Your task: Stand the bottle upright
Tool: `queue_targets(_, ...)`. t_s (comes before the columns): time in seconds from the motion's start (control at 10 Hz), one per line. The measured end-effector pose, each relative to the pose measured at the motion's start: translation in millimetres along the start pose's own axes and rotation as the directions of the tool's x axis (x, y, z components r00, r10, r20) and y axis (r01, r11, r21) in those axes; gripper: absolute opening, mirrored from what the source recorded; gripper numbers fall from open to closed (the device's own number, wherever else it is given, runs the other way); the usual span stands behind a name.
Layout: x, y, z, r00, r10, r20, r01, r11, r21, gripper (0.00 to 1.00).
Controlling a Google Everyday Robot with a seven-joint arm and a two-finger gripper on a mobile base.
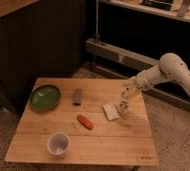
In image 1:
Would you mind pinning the dark wooden cabinet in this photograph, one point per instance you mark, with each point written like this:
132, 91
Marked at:
44, 39

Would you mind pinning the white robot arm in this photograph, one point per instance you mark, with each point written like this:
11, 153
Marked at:
170, 68

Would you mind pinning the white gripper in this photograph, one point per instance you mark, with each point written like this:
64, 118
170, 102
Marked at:
130, 90

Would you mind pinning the white plastic cup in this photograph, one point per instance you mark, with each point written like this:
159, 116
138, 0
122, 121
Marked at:
57, 144

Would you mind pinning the wooden shelf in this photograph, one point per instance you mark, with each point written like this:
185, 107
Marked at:
176, 9

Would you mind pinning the white sponge block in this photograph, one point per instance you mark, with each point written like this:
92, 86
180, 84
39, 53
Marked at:
110, 111

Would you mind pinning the green bowl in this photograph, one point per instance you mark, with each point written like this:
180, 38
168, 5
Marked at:
44, 97

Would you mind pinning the metal pole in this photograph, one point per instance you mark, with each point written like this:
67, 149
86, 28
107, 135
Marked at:
97, 20

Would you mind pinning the wooden table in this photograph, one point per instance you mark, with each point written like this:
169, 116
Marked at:
126, 141

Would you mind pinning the grey rectangular block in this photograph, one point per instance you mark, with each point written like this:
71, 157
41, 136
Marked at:
77, 97

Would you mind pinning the orange carrot toy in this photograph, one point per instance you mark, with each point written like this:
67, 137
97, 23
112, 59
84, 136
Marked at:
85, 122

